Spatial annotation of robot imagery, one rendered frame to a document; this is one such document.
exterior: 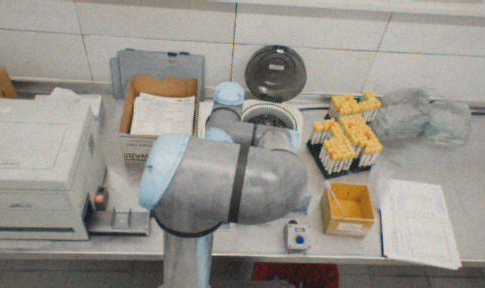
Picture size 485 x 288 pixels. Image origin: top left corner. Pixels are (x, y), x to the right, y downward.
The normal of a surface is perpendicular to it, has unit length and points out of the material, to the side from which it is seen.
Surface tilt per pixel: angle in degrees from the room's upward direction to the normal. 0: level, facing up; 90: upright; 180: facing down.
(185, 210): 81
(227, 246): 0
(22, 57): 90
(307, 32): 90
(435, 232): 1
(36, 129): 0
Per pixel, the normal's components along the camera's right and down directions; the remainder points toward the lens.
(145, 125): 0.07, -0.65
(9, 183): 0.02, 0.75
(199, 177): -0.01, -0.09
